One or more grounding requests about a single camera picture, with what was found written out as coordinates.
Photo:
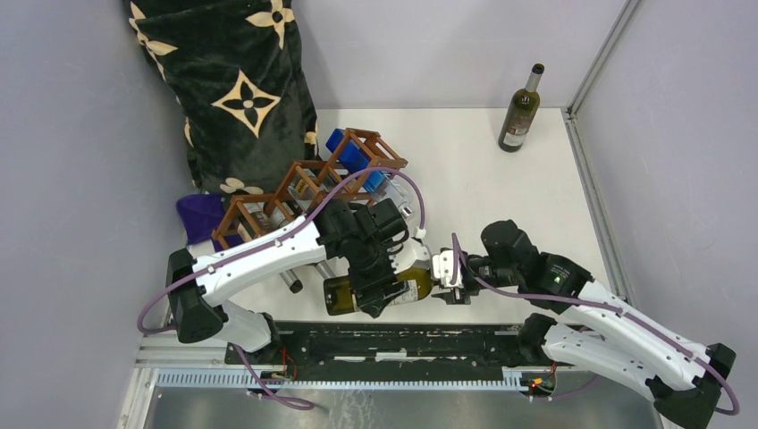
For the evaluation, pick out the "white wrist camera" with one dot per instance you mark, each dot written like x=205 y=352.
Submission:
x=413 y=254
x=445 y=270

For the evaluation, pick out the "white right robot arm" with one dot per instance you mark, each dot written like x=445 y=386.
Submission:
x=580 y=322

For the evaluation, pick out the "black floral plush blanket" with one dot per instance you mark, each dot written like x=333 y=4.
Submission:
x=235 y=69

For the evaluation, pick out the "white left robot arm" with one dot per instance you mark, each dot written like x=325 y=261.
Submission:
x=201 y=289

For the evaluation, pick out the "blue square vodka bottle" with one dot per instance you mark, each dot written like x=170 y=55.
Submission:
x=357 y=149

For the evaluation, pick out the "grey slotted cable duct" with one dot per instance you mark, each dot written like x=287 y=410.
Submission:
x=242 y=379

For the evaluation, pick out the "green wine bottle grey cap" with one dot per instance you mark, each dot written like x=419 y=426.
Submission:
x=521 y=112

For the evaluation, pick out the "purple cloth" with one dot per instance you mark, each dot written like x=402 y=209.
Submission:
x=200 y=215

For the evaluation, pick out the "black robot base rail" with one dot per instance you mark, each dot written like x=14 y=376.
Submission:
x=373 y=352

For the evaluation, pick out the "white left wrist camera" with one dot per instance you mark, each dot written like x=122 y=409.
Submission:
x=413 y=254

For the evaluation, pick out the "green wine bottle black cap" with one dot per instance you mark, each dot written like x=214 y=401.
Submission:
x=340 y=299

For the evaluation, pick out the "grey aluminium wall rail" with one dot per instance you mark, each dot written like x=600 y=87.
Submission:
x=618 y=29

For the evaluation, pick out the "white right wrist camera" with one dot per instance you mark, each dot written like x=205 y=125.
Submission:
x=445 y=270

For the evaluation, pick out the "brown wooden wine rack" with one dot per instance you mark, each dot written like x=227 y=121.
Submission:
x=329 y=172

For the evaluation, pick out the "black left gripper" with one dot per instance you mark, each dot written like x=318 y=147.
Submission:
x=371 y=298

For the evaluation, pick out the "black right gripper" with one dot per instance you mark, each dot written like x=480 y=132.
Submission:
x=451 y=298

